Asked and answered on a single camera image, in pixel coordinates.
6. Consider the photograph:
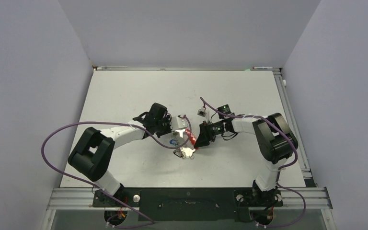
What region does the aluminium rail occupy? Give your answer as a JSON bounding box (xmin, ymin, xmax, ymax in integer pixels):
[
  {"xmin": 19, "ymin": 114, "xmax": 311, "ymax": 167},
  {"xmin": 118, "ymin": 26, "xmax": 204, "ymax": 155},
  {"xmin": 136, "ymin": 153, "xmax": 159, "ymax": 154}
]
[
  {"xmin": 273, "ymin": 68, "xmax": 317, "ymax": 187},
  {"xmin": 92, "ymin": 66, "xmax": 281, "ymax": 72},
  {"xmin": 46, "ymin": 187, "xmax": 333, "ymax": 211}
]

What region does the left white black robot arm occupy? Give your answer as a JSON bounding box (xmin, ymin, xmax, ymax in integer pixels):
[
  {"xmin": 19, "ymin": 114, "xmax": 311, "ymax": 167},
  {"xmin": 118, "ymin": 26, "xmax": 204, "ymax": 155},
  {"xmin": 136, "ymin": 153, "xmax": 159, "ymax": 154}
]
[{"xmin": 68, "ymin": 103, "xmax": 173, "ymax": 207}]

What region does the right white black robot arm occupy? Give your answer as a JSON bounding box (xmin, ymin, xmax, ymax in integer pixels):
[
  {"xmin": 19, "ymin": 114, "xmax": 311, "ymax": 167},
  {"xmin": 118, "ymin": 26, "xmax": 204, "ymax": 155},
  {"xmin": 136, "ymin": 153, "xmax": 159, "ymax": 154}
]
[{"xmin": 194, "ymin": 104, "xmax": 298, "ymax": 207}]

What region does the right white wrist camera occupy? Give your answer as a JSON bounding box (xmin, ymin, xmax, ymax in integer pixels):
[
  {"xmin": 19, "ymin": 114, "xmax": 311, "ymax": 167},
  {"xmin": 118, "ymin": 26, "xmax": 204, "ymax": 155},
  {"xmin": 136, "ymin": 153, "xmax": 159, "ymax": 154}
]
[{"xmin": 197, "ymin": 107, "xmax": 207, "ymax": 117}]

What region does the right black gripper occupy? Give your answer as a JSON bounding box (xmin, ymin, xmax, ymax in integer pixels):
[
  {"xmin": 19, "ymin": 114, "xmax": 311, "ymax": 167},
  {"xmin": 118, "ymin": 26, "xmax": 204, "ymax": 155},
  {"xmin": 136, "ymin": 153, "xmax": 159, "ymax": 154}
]
[{"xmin": 195, "ymin": 119, "xmax": 225, "ymax": 148}]

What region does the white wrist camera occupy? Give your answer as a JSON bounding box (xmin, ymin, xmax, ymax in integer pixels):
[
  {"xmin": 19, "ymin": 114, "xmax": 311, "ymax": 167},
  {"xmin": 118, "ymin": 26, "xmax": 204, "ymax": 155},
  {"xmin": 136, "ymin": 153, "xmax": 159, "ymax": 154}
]
[
  {"xmin": 170, "ymin": 116, "xmax": 188, "ymax": 138},
  {"xmin": 197, "ymin": 107, "xmax": 207, "ymax": 117}
]

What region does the blue key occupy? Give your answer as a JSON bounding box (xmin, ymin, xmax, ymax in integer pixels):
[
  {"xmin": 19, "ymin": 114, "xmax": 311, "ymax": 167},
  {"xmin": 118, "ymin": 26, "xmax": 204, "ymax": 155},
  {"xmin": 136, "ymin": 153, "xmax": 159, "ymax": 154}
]
[{"xmin": 169, "ymin": 138, "xmax": 180, "ymax": 146}]

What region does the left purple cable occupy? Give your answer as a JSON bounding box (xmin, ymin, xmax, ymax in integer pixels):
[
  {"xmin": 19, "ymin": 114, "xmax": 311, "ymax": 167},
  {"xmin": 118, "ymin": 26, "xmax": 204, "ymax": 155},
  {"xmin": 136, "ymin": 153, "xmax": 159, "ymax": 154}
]
[{"xmin": 41, "ymin": 115, "xmax": 194, "ymax": 229}]

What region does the aluminium front rail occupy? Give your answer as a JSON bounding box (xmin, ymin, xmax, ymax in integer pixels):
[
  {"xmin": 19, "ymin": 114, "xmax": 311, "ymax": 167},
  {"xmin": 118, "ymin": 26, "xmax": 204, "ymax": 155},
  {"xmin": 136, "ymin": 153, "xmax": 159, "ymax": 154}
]
[{"xmin": 46, "ymin": 187, "xmax": 333, "ymax": 211}]

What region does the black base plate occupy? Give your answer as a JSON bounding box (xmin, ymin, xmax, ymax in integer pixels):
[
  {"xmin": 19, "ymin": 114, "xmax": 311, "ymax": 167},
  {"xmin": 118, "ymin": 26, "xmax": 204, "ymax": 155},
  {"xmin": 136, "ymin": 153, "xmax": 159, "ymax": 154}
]
[{"xmin": 92, "ymin": 187, "xmax": 284, "ymax": 223}]

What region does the aluminium back rail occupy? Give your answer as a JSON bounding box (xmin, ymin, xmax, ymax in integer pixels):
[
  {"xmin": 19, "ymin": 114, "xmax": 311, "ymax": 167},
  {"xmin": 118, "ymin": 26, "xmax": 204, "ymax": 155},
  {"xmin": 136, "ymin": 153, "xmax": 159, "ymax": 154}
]
[{"xmin": 92, "ymin": 66, "xmax": 281, "ymax": 72}]

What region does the grey red keyring holder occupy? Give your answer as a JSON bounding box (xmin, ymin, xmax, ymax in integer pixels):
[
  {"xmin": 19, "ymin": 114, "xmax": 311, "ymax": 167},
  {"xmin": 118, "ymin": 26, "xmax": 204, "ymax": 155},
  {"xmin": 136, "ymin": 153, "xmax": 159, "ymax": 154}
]
[{"xmin": 174, "ymin": 128, "xmax": 196, "ymax": 160}]

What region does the aluminium right side rail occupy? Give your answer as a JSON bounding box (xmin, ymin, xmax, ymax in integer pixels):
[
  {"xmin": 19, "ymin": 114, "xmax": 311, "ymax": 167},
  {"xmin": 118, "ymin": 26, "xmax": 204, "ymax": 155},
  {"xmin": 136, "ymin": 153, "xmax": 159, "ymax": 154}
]
[{"xmin": 273, "ymin": 68, "xmax": 317, "ymax": 187}]

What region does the black key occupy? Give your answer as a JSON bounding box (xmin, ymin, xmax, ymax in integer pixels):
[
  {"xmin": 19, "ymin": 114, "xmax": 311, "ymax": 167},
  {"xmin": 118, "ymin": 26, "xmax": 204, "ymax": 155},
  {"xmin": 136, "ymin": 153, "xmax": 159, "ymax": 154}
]
[{"xmin": 173, "ymin": 150, "xmax": 183, "ymax": 158}]

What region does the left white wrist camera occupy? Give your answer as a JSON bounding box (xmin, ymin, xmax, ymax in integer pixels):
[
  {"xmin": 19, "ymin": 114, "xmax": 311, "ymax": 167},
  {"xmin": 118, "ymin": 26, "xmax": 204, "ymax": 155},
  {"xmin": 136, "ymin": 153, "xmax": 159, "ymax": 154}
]
[{"xmin": 170, "ymin": 116, "xmax": 188, "ymax": 138}]

